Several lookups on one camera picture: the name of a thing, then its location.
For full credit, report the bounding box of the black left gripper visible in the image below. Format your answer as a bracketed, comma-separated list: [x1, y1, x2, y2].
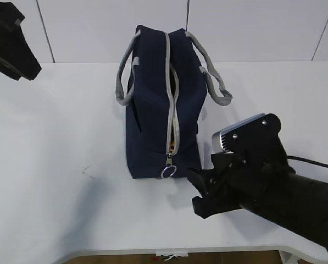
[0, 2, 42, 80]

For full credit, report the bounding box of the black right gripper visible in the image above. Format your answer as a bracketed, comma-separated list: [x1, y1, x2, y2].
[187, 113, 294, 219]

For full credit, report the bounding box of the navy blue lunch bag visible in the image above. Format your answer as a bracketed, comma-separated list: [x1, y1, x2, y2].
[115, 25, 232, 179]

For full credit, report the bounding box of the yellow pear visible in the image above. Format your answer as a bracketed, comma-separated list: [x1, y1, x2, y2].
[170, 71, 180, 154]

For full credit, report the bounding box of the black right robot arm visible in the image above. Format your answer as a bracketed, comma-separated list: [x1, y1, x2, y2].
[188, 113, 328, 252]

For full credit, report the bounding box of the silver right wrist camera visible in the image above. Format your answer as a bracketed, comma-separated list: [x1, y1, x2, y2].
[212, 113, 265, 153]

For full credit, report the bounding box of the black cable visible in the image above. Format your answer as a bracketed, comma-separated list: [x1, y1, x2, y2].
[286, 155, 328, 175]

